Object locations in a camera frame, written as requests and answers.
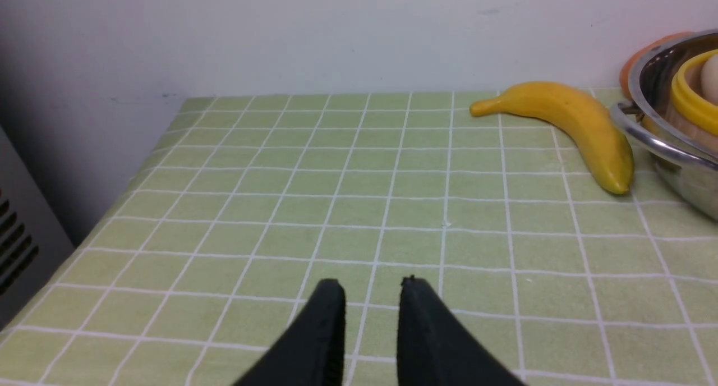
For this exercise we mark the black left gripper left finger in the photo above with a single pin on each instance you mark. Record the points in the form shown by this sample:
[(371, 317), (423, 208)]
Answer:
[(311, 349)]

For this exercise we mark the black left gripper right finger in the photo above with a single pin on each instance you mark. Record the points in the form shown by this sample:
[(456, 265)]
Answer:
[(434, 348)]

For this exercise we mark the bamboo steamer basket yellow rim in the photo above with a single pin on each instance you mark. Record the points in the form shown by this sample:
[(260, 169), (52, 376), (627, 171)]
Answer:
[(689, 111)]

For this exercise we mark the stainless steel pot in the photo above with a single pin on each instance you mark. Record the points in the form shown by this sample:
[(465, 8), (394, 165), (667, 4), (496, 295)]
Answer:
[(692, 173)]

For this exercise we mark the green checkered tablecloth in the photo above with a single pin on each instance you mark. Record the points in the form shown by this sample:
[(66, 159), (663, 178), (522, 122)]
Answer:
[(245, 203)]

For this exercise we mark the yellow banana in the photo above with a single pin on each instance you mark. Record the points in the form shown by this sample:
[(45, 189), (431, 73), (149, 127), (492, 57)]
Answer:
[(605, 150)]

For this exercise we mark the grey vented appliance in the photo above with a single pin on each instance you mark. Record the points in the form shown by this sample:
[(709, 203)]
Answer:
[(33, 242)]

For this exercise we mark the white steamed bun front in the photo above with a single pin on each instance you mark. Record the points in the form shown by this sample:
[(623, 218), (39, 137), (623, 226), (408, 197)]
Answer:
[(709, 79)]

